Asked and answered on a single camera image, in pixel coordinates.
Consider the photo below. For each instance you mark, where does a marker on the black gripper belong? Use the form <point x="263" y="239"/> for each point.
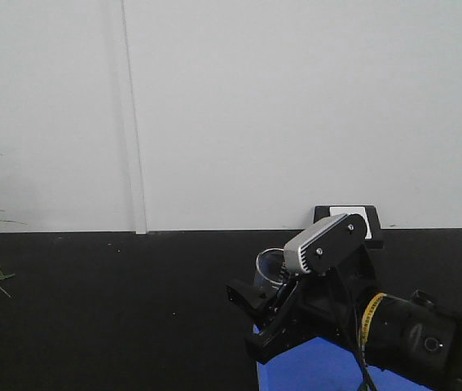
<point x="328" y="305"/>

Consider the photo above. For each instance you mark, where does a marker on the clear glass beaker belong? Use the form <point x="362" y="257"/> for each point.
<point x="270" y="269"/>

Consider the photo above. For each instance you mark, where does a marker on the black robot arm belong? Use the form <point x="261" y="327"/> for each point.
<point x="414" y="338"/>

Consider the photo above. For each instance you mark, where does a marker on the blue plastic tray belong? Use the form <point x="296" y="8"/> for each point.
<point x="314" y="365"/>

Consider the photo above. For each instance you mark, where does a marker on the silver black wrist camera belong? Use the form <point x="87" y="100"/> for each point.
<point x="325" y="244"/>

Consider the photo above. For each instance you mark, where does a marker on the white wall power socket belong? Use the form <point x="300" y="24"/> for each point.
<point x="374" y="237"/>

